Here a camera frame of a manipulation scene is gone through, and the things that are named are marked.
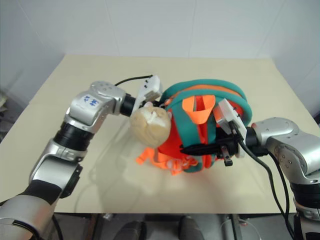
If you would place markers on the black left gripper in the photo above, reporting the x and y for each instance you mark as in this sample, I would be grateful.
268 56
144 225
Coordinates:
158 103

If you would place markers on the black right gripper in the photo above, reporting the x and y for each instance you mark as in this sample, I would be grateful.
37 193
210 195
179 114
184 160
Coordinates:
228 147

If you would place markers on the orange and green backpack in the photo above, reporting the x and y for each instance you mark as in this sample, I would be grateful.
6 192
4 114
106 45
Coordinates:
197 140

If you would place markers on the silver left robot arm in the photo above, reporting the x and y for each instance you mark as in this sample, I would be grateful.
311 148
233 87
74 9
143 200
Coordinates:
82 112

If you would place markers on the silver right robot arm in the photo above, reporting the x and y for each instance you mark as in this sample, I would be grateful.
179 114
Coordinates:
287 142

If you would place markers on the beige plush cat toy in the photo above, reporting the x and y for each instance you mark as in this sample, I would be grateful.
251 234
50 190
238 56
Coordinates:
150 127

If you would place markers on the small silver metal part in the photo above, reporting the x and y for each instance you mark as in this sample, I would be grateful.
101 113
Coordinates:
108 217

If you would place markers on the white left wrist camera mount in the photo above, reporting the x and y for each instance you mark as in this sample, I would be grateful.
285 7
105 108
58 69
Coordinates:
151 90

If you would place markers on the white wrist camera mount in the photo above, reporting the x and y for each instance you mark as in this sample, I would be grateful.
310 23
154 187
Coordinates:
151 90
232 118

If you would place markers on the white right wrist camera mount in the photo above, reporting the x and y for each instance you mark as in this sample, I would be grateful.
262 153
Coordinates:
232 118

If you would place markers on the black table frame bar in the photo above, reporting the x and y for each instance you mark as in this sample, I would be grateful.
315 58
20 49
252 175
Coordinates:
235 227

